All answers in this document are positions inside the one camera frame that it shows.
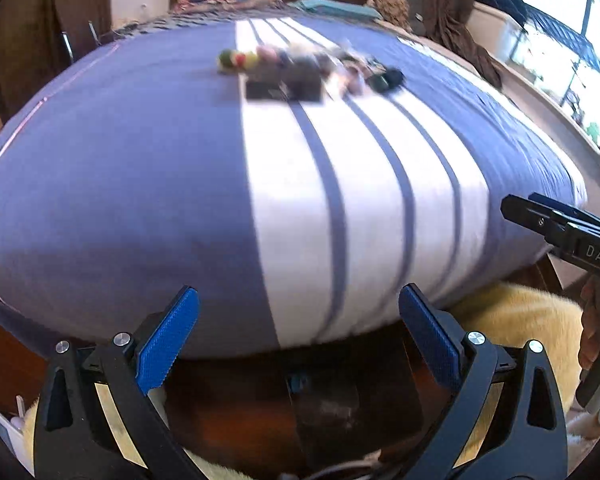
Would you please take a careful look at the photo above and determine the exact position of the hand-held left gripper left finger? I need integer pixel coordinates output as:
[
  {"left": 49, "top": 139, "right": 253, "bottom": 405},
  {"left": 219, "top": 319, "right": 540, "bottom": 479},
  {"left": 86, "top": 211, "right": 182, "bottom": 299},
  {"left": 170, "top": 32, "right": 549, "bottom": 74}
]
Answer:
[{"left": 32, "top": 285, "right": 203, "bottom": 480}]

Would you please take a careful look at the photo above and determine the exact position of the person's right hand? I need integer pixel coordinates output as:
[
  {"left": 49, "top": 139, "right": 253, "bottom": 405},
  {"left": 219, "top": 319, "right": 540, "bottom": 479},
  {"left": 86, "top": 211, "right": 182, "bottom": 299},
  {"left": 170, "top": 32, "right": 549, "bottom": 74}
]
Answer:
[{"left": 578, "top": 277, "right": 600, "bottom": 371}]

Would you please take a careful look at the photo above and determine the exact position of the dark wooden wardrobe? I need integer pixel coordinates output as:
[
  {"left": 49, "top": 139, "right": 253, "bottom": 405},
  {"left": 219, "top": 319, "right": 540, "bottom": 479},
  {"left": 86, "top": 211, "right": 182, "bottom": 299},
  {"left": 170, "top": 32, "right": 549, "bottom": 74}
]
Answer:
[{"left": 0, "top": 0, "right": 113, "bottom": 126}]

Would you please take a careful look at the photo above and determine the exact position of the dark green small item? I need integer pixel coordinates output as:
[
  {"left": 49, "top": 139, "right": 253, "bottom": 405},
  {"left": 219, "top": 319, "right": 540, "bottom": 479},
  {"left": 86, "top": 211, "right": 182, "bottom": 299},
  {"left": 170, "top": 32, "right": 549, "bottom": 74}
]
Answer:
[{"left": 374, "top": 68, "right": 407, "bottom": 94}]

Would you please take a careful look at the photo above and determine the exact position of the window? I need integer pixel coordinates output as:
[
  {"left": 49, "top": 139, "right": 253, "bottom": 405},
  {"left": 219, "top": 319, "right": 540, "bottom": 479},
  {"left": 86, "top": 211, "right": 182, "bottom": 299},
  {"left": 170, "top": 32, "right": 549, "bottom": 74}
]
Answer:
[{"left": 480, "top": 0, "right": 600, "bottom": 126}]

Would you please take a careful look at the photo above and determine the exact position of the white window ledge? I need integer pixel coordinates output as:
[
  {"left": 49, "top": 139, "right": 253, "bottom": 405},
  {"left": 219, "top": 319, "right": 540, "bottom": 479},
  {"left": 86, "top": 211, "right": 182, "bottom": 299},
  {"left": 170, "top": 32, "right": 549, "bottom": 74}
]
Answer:
[{"left": 467, "top": 2, "right": 600, "bottom": 201}]

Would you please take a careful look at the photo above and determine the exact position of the colourful ball toy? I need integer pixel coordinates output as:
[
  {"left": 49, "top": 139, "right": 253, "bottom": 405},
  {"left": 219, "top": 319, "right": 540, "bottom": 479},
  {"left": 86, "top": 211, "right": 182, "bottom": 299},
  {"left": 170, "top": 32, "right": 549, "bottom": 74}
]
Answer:
[{"left": 216, "top": 48, "right": 261, "bottom": 75}]

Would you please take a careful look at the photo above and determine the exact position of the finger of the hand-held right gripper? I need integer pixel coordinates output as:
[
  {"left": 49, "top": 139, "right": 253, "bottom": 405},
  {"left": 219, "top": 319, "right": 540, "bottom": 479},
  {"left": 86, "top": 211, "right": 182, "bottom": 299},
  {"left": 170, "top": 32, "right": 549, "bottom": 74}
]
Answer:
[
  {"left": 527, "top": 191, "right": 600, "bottom": 242},
  {"left": 500, "top": 194, "right": 574, "bottom": 258}
]

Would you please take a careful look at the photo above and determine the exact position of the brown curtain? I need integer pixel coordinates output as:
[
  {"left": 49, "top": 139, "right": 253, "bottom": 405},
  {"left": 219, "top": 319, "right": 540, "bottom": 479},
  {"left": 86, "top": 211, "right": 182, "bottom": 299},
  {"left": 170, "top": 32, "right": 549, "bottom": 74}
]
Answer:
[{"left": 385, "top": 0, "right": 503, "bottom": 91}]

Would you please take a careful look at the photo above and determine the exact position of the blue white striped bedspread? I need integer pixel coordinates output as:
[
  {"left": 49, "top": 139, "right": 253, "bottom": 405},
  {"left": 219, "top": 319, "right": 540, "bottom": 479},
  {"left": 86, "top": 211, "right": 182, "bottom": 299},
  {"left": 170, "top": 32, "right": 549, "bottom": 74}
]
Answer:
[{"left": 0, "top": 14, "right": 588, "bottom": 361}]

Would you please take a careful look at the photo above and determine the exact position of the black bag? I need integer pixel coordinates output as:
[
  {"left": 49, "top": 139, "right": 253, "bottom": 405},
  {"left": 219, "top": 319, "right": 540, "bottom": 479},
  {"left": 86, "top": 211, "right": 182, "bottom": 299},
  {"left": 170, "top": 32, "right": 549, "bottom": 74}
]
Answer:
[{"left": 285, "top": 372, "right": 363, "bottom": 463}]

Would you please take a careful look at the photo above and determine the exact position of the pale pink small item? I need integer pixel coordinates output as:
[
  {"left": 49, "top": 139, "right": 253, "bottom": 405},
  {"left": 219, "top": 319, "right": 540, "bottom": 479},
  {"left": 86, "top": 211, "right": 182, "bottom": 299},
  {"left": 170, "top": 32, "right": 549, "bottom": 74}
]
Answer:
[{"left": 329, "top": 59, "right": 368, "bottom": 97}]

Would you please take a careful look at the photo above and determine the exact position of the black box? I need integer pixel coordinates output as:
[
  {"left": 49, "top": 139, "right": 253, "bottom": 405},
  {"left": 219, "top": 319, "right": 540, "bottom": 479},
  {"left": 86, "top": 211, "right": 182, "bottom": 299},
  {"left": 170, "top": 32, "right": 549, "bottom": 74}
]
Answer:
[
  {"left": 285, "top": 61, "right": 327, "bottom": 107},
  {"left": 244, "top": 66, "right": 287, "bottom": 104}
]

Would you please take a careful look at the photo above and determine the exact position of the teal pillow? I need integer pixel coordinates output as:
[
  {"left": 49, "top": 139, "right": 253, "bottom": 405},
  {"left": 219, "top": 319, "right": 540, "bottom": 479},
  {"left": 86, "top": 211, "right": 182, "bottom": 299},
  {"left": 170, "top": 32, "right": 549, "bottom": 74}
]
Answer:
[{"left": 290, "top": 0, "right": 381, "bottom": 21}]

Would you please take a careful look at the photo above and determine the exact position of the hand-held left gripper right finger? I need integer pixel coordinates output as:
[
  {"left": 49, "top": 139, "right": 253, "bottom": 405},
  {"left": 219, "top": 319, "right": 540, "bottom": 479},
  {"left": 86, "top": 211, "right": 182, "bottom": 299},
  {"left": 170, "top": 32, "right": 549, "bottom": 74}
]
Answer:
[{"left": 397, "top": 282, "right": 568, "bottom": 480}]

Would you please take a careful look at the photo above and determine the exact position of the white storage box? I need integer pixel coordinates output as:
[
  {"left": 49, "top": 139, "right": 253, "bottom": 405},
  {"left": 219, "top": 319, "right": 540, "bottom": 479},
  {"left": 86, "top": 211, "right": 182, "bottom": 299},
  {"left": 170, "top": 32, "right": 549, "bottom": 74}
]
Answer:
[{"left": 0, "top": 392, "right": 37, "bottom": 467}]

